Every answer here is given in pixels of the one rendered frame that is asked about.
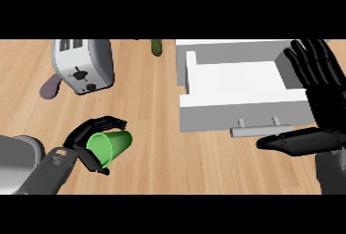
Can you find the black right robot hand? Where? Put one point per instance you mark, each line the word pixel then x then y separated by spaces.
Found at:
pixel 323 91

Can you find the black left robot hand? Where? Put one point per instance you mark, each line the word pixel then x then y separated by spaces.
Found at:
pixel 83 131

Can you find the green plastic cup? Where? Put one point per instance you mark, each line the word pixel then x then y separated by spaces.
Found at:
pixel 113 146

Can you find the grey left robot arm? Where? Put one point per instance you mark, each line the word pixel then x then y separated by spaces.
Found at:
pixel 41 172

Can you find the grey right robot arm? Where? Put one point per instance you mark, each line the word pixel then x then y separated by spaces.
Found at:
pixel 333 173

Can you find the white open drawer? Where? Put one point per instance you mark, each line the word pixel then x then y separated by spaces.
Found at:
pixel 243 94

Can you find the purple eggplant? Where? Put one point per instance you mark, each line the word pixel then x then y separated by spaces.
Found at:
pixel 49 88

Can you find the silver toaster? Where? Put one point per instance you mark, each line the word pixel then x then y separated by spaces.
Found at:
pixel 83 65

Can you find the grey cabinet body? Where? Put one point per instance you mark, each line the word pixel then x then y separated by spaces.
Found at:
pixel 234 51

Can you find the green cucumber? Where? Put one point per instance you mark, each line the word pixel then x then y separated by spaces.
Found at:
pixel 156 47

